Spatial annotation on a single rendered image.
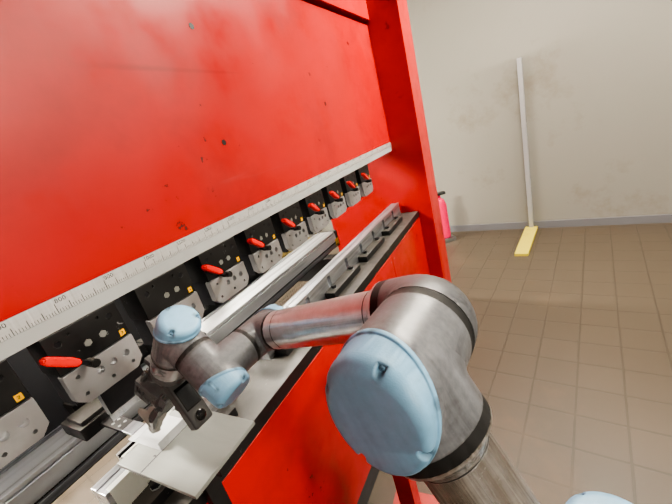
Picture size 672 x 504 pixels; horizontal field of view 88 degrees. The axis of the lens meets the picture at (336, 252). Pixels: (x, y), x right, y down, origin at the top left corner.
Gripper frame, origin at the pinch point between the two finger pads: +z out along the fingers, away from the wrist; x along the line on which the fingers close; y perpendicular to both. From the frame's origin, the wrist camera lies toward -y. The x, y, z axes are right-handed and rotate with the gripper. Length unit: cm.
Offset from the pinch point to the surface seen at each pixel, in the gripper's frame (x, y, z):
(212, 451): 1.0, -13.2, -4.8
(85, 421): 5.0, 21.1, 20.0
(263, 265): -52, 14, -8
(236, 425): -6.1, -13.7, -5.2
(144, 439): 3.1, 3.1, 8.6
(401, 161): -214, 14, -15
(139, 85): -33, 53, -53
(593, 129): -387, -108, -81
